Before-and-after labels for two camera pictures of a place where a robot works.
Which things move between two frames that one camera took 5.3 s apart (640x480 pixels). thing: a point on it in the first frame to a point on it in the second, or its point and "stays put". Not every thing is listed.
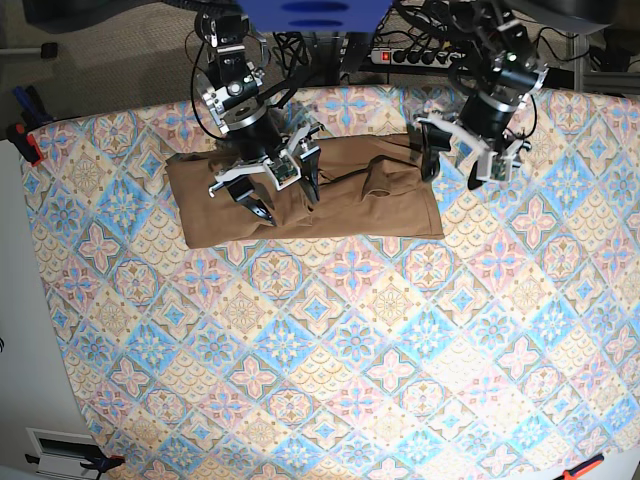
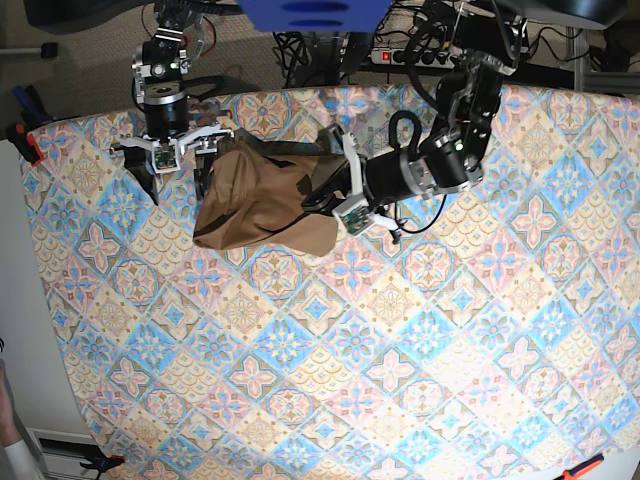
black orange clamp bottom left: [104, 464] stays put
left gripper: [260, 148] to [166, 117]
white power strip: [414, 57] stays put
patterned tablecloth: [505, 351] stays put
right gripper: [486, 125] to [378, 179]
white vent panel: [60, 454] stays put
